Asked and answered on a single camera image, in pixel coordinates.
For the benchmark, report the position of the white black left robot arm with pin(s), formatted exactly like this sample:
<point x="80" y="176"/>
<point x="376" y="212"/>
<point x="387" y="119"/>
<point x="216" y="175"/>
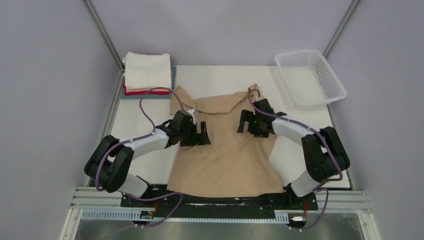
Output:
<point x="110" y="163"/>

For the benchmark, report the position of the corner metal post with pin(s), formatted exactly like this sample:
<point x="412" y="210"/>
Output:
<point x="341" y="27"/>
<point x="91" y="9"/>

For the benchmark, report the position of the red folded t shirt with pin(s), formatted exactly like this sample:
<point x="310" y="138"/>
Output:
<point x="145" y="93"/>

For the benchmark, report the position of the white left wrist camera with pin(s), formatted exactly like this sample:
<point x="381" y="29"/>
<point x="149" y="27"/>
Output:
<point x="192" y="111"/>

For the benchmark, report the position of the right corner metal post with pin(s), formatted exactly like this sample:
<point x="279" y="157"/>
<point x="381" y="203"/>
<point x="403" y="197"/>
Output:
<point x="341" y="27"/>

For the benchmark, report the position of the aluminium frame rail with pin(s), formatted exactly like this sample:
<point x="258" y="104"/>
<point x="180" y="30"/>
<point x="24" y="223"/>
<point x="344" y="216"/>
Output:
<point x="90" y="204"/>

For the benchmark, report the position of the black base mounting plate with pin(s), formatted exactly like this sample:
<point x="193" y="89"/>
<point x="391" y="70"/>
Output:
<point x="257" y="207"/>

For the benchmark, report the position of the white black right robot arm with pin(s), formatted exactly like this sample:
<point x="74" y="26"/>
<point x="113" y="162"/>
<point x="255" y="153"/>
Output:
<point x="324" y="154"/>

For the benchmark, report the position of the white plastic laundry basket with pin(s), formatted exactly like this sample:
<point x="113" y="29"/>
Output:
<point x="309" y="78"/>

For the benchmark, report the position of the peach folded t shirt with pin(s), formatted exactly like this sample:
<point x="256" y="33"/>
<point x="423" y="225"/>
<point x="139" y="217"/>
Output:
<point x="143" y="90"/>

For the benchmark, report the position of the beige t shirt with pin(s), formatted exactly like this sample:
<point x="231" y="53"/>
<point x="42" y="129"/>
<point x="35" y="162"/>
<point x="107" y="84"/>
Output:
<point x="234" y="164"/>

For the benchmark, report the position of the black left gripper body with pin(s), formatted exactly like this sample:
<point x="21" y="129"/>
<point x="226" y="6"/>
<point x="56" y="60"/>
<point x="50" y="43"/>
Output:
<point x="189" y="135"/>

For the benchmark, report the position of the left corner metal post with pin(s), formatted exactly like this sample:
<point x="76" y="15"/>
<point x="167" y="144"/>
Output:
<point x="91" y="9"/>

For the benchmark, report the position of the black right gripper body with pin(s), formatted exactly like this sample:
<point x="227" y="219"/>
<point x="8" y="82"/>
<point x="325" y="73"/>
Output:
<point x="256" y="129"/>

